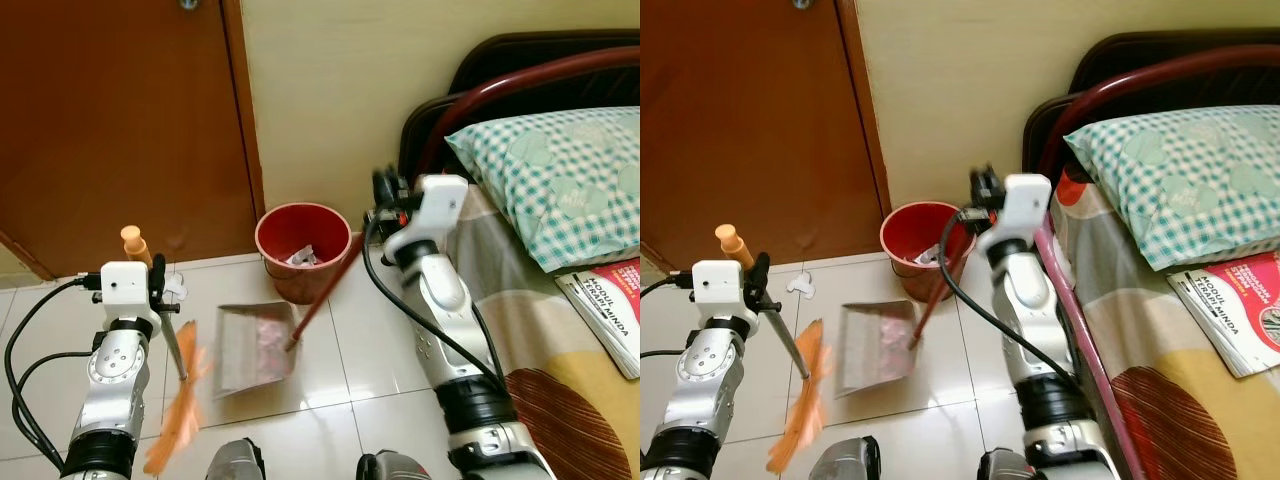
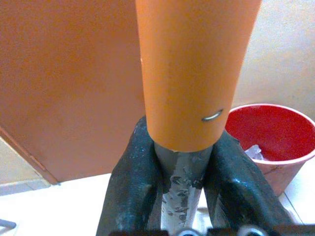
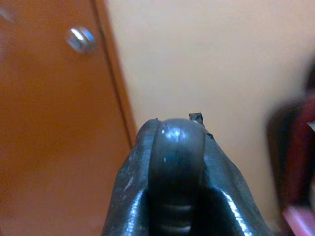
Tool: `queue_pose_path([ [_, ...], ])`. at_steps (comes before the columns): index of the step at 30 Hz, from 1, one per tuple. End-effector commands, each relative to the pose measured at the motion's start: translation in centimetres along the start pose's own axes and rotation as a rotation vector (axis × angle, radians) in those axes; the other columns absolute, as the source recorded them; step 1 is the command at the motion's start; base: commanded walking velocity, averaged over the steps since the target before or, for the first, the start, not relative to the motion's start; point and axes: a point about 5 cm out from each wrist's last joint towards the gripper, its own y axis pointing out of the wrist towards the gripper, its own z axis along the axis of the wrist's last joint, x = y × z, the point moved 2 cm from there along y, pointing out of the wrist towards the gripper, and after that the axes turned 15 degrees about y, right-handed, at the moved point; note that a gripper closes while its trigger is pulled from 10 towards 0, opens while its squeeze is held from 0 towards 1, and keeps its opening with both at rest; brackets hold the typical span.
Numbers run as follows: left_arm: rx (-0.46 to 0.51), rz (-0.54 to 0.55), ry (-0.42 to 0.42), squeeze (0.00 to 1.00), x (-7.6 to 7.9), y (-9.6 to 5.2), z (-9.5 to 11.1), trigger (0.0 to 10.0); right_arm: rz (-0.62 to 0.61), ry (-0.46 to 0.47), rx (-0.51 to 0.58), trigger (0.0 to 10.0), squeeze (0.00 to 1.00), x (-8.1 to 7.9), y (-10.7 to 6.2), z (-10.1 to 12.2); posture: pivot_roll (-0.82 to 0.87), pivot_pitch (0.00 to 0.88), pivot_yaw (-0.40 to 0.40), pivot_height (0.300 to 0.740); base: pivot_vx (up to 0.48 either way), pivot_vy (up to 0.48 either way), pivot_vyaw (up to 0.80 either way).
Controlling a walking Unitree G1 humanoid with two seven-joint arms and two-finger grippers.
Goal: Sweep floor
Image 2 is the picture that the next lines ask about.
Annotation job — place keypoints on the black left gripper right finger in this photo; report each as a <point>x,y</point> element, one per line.
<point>236,186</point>

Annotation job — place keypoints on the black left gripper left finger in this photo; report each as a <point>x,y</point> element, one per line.
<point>130,182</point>

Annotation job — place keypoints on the crumpled white paper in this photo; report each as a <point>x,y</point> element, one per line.
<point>254,152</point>

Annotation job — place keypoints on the red plastic bucket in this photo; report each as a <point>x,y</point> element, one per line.
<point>273,137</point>

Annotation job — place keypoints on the orange-brown door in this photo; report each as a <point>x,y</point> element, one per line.
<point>71,83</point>

